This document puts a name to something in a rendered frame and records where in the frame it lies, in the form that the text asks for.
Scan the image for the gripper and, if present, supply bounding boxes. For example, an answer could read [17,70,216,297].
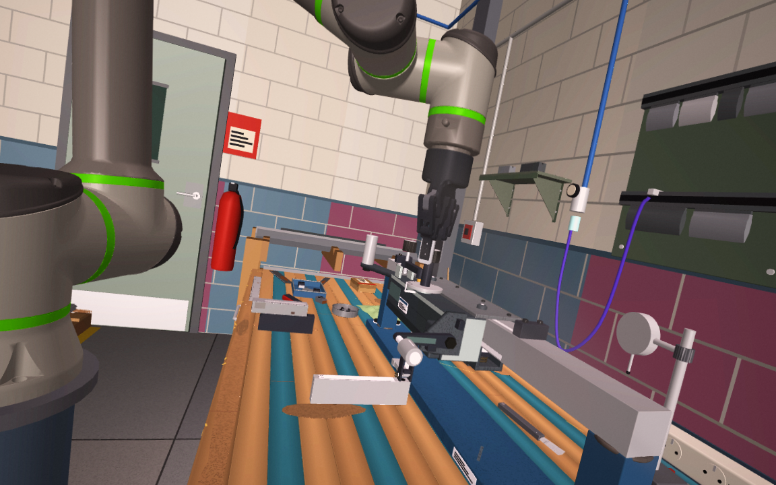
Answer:
[418,149,475,281]

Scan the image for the black finger carriage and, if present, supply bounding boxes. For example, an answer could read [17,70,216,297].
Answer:
[377,268,491,373]

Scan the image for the black block on crossbar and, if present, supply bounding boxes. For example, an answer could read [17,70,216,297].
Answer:
[513,319,550,340]

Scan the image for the white gauge block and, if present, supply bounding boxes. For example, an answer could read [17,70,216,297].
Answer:
[309,375,411,408]

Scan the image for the blue backgauge machine base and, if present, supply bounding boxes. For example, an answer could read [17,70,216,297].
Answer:
[364,269,673,485]

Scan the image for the grey crossbar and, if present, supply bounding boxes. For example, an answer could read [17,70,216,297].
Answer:
[481,315,673,460]

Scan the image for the white dial gauge stand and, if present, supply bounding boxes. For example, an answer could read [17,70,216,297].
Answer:
[615,311,697,413]

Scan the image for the grey shelf with wooden brackets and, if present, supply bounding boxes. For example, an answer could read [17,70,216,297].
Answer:
[248,226,429,276]

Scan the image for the grey and black box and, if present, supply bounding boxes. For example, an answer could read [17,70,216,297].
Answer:
[251,299,316,333]

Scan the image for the red fire extinguisher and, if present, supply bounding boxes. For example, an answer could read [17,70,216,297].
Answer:
[211,181,245,273]

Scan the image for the black and white pen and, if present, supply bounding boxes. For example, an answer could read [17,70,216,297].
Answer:
[497,401,565,455]

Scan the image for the pale green door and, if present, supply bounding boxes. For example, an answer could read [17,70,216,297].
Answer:
[57,30,238,335]

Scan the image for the green tool board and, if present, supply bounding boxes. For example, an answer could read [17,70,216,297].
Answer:
[618,51,776,298]

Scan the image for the white power strip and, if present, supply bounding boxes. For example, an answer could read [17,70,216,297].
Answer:
[656,423,776,485]

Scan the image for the white-handled clamp lever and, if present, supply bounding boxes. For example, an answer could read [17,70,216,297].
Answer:
[358,234,405,278]

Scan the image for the green wall shelf bracket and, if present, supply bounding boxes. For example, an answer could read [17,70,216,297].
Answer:
[479,164,573,224]

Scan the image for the white wall conduit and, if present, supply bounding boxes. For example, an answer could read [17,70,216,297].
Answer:
[488,36,514,170]

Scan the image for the white-handled black crank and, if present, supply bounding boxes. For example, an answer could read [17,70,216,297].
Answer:
[392,331,425,378]

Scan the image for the white hose coupler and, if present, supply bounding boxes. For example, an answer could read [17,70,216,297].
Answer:
[566,181,591,233]

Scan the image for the purple cable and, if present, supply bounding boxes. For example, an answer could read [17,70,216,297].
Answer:
[558,195,651,353]

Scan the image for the blue air hose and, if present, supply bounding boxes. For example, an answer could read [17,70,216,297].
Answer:
[580,0,631,191]

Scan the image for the red wall sign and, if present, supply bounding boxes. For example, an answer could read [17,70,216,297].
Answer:
[224,112,263,160]

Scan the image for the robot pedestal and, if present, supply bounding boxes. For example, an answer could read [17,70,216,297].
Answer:
[0,349,100,485]

